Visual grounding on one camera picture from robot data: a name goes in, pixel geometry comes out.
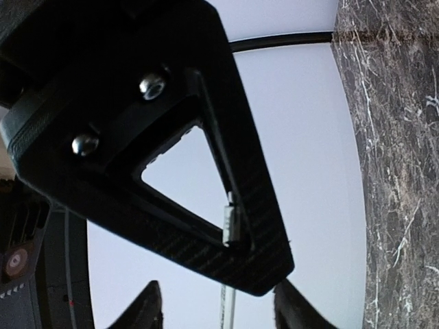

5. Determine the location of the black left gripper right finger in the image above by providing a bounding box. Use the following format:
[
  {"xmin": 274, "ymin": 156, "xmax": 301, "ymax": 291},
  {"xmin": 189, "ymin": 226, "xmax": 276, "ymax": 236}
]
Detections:
[{"xmin": 274, "ymin": 278, "xmax": 335, "ymax": 329}]

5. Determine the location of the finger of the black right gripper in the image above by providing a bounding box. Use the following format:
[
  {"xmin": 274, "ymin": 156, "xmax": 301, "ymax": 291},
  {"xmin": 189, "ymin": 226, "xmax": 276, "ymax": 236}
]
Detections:
[{"xmin": 1, "ymin": 1, "xmax": 294, "ymax": 296}]

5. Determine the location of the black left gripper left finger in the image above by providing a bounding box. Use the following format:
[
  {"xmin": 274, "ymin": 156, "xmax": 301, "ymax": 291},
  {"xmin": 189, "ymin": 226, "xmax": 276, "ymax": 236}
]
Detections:
[{"xmin": 109, "ymin": 280, "xmax": 164, "ymax": 329}]

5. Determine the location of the white battery cover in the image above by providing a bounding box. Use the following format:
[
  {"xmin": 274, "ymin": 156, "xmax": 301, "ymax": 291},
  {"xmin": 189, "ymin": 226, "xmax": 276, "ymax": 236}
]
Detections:
[{"xmin": 220, "ymin": 191, "xmax": 240, "ymax": 329}]

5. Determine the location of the black right corner post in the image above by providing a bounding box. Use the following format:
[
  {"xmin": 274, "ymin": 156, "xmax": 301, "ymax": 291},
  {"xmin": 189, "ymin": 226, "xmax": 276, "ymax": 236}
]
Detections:
[{"xmin": 229, "ymin": 31, "xmax": 333, "ymax": 53}]

